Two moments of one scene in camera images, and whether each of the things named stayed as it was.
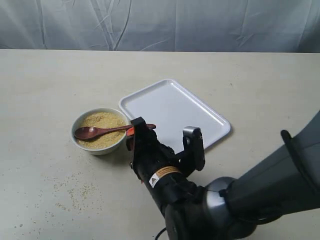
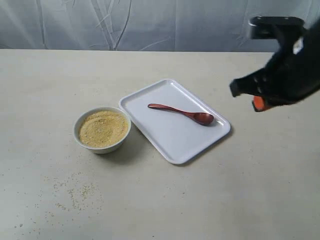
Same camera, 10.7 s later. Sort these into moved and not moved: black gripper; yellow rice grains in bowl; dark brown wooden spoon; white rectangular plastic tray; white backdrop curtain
Moved: black gripper; dark brown wooden spoon
Not moved: yellow rice grains in bowl; white backdrop curtain; white rectangular plastic tray
